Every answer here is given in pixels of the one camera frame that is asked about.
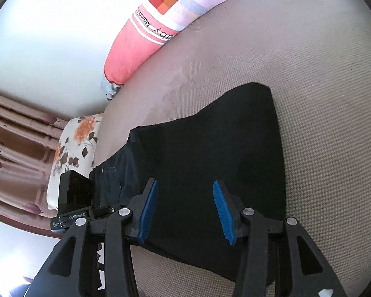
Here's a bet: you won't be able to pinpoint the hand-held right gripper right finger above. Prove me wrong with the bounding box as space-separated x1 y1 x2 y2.
213 180 348 297

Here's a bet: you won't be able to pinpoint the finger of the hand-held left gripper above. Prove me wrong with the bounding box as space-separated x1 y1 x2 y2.
94 204 126 219

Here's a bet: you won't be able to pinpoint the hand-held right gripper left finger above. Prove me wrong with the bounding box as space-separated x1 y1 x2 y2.
34 178 159 297

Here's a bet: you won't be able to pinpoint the black pants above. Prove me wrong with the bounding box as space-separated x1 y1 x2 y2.
89 82 286 287

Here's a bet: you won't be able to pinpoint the white floral pillow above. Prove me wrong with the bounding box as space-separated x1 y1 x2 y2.
46 113 104 211

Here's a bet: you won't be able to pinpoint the brown pink curtain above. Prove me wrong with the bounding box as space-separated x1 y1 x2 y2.
0 90 70 239

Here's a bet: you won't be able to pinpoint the pink checked long pillow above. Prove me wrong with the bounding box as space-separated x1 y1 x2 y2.
100 0 279 101

